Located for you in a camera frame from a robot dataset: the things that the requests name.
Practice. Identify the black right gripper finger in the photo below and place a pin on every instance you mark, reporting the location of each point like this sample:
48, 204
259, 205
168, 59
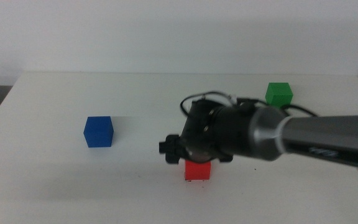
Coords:
226, 158
169, 148

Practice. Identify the green cube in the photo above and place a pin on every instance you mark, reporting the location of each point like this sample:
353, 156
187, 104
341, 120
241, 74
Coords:
279, 93

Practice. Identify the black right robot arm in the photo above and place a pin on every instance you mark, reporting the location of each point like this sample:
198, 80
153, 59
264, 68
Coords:
328, 137

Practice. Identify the blue cube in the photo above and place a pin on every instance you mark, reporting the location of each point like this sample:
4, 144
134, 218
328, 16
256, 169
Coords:
99, 132

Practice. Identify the red cube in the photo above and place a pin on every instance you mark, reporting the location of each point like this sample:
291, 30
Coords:
197, 171

